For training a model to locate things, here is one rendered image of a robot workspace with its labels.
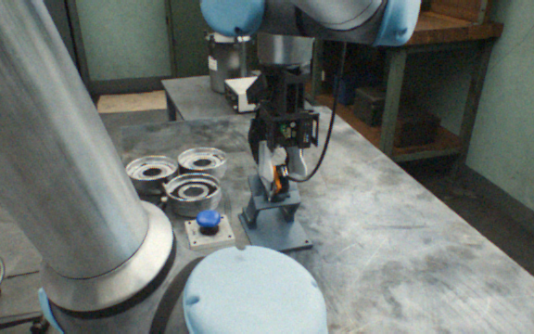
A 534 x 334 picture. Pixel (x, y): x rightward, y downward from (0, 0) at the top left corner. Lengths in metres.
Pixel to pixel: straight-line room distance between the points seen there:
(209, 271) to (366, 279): 0.40
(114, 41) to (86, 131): 3.79
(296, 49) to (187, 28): 3.17
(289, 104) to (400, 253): 0.33
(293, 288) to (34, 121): 0.23
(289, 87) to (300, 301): 0.35
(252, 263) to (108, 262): 0.12
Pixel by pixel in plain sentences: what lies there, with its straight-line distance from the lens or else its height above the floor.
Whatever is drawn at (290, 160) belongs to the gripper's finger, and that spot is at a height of 0.95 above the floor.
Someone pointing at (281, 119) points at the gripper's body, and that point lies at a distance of 0.64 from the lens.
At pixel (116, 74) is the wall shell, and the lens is 4.18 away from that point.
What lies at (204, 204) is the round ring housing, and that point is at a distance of 0.87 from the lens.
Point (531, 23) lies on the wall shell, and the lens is 2.43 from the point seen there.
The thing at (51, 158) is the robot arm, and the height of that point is 1.16.
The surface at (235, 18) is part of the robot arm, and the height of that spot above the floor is 1.20.
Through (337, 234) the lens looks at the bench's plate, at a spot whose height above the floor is 0.80.
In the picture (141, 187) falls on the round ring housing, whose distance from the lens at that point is 0.96.
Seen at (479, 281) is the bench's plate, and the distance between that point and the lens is 0.81.
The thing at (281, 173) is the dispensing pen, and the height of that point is 0.95.
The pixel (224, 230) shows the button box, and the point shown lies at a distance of 0.77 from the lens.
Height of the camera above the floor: 1.29
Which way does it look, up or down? 28 degrees down
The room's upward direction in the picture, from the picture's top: straight up
